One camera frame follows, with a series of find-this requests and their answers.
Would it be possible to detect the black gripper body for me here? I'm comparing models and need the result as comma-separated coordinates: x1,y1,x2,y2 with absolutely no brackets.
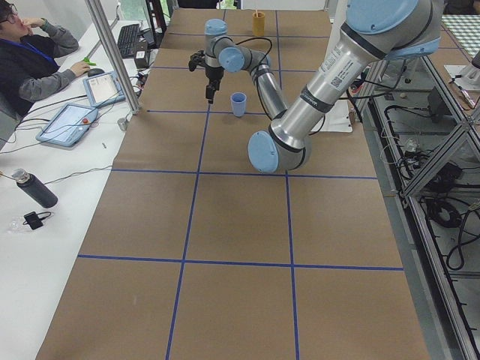
205,66,224,87

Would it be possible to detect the blue cup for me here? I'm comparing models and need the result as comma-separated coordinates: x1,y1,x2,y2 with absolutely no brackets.
230,92,247,117

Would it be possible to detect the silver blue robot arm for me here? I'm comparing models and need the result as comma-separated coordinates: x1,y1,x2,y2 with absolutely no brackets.
201,1,443,173

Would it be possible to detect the yellow cup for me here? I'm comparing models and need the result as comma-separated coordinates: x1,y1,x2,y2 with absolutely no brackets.
252,11,266,37

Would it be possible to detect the small black box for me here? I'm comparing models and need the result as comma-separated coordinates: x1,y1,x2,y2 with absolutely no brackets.
134,50,150,69

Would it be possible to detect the black keyboard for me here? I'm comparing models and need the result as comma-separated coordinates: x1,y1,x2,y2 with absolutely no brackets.
116,24,140,59

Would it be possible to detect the blue teach pendant far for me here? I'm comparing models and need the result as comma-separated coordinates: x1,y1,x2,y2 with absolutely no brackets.
82,71,125,108

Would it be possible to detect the blue teach pendant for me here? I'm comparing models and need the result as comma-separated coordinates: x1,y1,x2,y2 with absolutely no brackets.
82,71,125,108
35,103,98,148

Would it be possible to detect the black computer mouse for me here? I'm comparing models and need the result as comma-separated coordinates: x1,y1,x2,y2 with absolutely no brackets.
87,68,105,77

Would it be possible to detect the blue teach pendant near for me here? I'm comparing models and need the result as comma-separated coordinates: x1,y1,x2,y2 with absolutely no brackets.
35,103,98,148

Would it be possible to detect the seated person in black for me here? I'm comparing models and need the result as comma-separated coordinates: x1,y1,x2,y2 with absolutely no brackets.
1,1,91,117

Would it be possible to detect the black water bottle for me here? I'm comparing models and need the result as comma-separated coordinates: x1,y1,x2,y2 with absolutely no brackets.
12,169,59,209

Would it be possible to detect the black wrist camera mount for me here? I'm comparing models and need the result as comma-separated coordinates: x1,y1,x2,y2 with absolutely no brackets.
188,50,206,72

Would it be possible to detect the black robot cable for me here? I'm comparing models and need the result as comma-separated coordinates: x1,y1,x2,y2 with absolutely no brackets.
235,36,274,71

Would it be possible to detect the white camera post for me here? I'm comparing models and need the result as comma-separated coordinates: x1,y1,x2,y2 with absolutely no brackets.
312,0,352,133

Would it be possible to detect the aluminium frame post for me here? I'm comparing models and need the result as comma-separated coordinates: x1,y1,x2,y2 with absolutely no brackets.
85,0,140,115

